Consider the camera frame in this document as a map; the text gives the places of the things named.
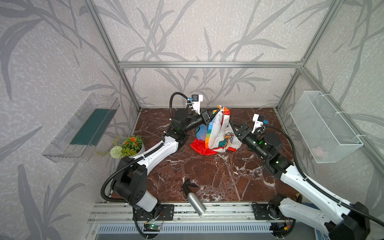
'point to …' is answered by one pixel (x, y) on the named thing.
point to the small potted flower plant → (132, 146)
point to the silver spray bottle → (197, 204)
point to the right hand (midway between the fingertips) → (231, 119)
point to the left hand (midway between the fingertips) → (221, 107)
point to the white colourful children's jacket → (218, 135)
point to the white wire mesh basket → (327, 138)
